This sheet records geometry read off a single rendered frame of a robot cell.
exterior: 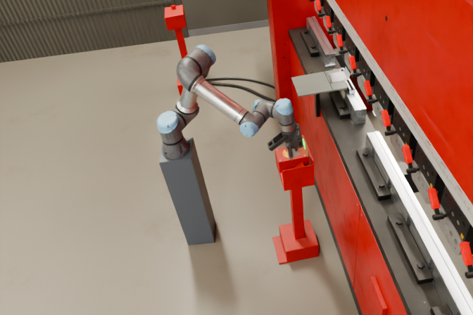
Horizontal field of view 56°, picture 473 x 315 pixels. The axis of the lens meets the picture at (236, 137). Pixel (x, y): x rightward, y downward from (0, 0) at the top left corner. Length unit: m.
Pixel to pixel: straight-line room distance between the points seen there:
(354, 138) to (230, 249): 1.15
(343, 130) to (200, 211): 1.01
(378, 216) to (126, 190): 2.10
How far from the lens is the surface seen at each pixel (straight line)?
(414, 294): 1.79
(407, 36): 1.55
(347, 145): 2.25
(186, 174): 2.51
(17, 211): 3.80
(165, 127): 2.33
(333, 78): 2.47
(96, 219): 3.41
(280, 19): 3.17
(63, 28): 5.44
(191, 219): 2.81
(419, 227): 1.83
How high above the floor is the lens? 2.41
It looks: 41 degrees down
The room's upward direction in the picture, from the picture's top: 10 degrees counter-clockwise
